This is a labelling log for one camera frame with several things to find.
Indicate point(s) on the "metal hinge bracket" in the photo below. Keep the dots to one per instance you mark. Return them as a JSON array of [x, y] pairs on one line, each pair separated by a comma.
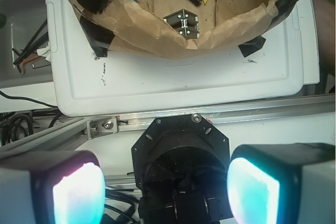
[[185, 23]]

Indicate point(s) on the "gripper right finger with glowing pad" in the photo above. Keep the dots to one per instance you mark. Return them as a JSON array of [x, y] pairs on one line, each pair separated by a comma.
[[282, 183]]

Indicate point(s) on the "allen keys in tray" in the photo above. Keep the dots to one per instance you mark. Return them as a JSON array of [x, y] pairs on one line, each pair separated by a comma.
[[30, 50]]

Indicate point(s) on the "white plastic lid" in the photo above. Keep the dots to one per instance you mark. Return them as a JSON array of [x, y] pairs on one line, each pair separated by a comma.
[[126, 82]]

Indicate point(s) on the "aluminium frame rail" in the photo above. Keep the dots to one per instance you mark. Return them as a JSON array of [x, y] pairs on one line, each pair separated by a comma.
[[287, 120]]

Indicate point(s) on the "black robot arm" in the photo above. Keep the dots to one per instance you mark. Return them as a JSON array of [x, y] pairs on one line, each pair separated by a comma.
[[186, 174]]

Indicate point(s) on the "brown paper bag tray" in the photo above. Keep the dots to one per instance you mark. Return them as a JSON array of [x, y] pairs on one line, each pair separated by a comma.
[[138, 26]]

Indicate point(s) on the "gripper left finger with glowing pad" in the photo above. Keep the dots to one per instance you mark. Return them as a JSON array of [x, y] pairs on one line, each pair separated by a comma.
[[51, 187]]

